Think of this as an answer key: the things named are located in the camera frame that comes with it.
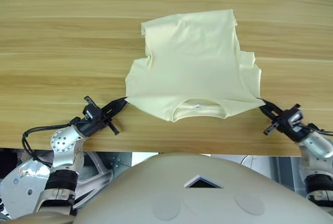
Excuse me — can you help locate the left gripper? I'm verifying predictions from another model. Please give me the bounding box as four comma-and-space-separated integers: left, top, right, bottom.
76, 95, 121, 137

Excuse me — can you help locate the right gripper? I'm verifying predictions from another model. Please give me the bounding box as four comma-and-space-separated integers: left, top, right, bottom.
263, 103, 306, 142

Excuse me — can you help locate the pale yellow T-shirt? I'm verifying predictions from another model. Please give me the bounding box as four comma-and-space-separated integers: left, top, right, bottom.
124, 8, 267, 123

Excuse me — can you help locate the robot body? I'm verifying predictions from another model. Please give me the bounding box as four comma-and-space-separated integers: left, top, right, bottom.
11, 152, 329, 224

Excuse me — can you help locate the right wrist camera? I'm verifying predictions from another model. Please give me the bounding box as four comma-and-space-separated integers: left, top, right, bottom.
287, 107, 305, 127

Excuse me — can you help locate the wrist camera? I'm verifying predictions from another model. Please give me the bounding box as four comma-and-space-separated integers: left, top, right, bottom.
287, 107, 305, 127
82, 104, 103, 122

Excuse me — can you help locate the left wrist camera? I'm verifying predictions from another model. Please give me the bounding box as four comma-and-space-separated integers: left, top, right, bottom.
82, 104, 103, 122

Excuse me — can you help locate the black cable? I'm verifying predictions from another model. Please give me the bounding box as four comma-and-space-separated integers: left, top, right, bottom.
308, 122, 333, 138
21, 116, 82, 169

